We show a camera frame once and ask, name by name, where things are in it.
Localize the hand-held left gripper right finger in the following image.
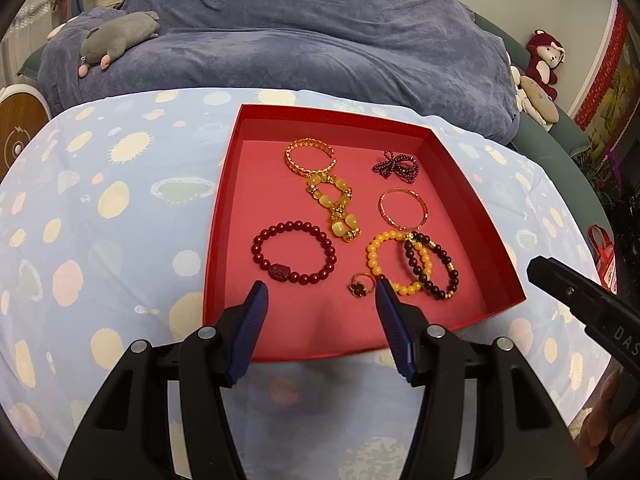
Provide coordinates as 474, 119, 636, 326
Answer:
375, 276, 587, 480

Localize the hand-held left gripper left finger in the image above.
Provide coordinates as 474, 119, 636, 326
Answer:
59, 280, 270, 480

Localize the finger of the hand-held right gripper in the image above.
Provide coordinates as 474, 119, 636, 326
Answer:
527, 256, 608, 332

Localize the gold ring with dark stone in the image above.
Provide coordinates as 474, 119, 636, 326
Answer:
348, 272, 377, 300

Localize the red cardboard box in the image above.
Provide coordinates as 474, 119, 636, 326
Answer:
202, 104, 527, 362

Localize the small yellow bead bracelet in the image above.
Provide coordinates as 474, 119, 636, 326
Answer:
366, 230, 433, 297

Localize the dark brown bead bracelet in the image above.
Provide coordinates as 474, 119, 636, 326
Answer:
403, 232, 460, 302

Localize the dark red bead bracelet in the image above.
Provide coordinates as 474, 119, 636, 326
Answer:
251, 220, 338, 283

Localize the large yellow bead bracelet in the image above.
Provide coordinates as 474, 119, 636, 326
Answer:
305, 172, 362, 244

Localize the thin gold bangle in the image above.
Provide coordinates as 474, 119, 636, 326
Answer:
377, 187, 430, 232

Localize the purple tiny bead bracelet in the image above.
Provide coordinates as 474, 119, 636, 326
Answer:
371, 149, 418, 182

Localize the gold mesh bangle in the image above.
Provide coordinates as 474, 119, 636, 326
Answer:
285, 138, 337, 177

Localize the red gift bag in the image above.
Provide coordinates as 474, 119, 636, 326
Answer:
586, 224, 619, 295

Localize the brown plush toy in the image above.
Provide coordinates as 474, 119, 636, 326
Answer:
575, 370, 632, 466

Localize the green plant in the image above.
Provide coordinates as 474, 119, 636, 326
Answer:
572, 147, 628, 211

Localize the green sofa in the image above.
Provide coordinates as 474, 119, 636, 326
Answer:
472, 10, 621, 241

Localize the beige plush toy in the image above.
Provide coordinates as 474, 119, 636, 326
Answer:
510, 65, 560, 132

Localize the red plush monkey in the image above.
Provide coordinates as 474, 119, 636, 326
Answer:
525, 29, 568, 102

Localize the blue-grey blanket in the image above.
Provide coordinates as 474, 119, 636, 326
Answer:
37, 0, 521, 148

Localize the white device with wooden disc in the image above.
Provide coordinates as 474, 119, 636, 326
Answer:
0, 85, 51, 181

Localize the grey plush mouse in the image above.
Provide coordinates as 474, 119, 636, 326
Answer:
76, 11, 161, 78

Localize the white curtain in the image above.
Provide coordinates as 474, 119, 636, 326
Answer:
7, 0, 103, 81

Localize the red bordered wall poster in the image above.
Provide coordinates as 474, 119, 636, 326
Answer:
574, 5, 640, 161

